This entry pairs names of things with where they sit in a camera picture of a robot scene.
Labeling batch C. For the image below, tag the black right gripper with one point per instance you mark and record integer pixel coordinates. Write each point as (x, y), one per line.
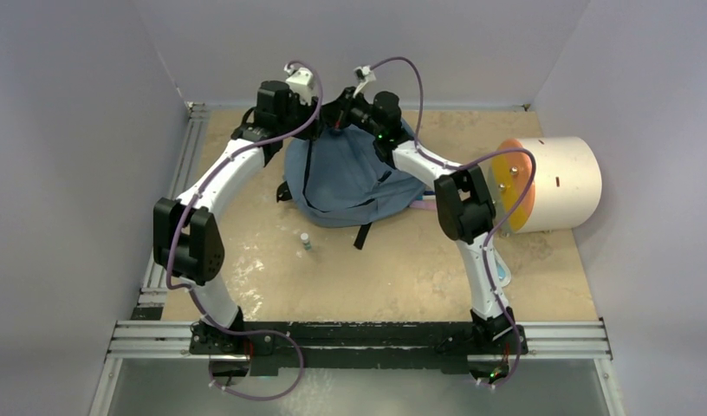
(337, 112)

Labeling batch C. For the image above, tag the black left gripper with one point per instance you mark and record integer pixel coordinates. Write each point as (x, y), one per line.
(306, 110)

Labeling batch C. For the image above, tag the blue student backpack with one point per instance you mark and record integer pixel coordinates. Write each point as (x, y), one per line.
(338, 181)

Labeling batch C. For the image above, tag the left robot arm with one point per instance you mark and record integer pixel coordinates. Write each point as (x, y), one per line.
(187, 242)

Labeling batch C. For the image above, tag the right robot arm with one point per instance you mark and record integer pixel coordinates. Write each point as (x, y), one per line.
(465, 208)

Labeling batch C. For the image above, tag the blister pack with scissors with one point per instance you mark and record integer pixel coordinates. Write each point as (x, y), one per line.
(503, 272)

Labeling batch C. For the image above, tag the small glue bottle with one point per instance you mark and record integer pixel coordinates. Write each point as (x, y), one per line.
(305, 239)

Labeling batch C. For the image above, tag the cream cylinder with orange face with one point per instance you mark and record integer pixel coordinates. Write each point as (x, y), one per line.
(566, 188)

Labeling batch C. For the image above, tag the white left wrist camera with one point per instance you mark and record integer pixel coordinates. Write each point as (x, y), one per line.
(301, 81)

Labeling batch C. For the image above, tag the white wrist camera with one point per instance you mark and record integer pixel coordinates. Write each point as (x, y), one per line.
(364, 76)
(301, 81)

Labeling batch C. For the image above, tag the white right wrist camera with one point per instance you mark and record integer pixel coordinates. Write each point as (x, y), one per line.
(364, 76)

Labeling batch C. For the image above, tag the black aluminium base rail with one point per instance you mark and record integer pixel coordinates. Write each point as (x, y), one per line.
(444, 346)

